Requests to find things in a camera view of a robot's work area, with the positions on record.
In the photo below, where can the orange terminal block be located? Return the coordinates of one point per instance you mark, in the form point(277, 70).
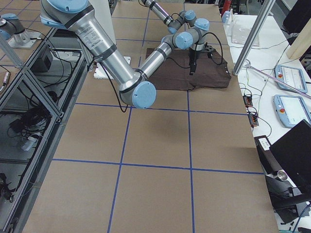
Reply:
point(247, 101)

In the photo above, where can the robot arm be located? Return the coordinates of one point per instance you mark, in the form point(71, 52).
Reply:
point(173, 22)
point(78, 16)

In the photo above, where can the near teach pendant tablet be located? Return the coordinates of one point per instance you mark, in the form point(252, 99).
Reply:
point(291, 110)

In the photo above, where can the clear plastic bag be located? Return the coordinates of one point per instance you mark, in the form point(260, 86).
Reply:
point(240, 34)

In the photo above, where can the teach pendant tablet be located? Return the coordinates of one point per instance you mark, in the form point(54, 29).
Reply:
point(291, 76)
point(291, 110)

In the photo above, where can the aluminium frame post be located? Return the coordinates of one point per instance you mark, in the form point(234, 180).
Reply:
point(260, 20)

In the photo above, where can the far teach pendant tablet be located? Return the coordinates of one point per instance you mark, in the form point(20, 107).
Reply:
point(291, 76)

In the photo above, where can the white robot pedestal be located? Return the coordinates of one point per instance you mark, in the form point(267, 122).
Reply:
point(111, 38)

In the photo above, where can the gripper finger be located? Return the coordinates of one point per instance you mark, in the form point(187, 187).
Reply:
point(192, 66)

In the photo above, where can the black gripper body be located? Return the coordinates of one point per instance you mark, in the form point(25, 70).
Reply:
point(193, 55)

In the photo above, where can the black monitor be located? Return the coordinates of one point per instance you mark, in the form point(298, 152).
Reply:
point(293, 153)

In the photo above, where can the black box with label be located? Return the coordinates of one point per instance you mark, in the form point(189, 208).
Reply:
point(268, 161)

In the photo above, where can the metal grabber stick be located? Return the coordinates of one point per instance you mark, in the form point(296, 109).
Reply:
point(278, 81)

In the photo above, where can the red cylinder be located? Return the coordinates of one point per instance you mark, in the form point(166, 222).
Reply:
point(227, 4)

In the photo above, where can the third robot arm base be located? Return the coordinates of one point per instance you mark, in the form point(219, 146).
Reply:
point(12, 30)

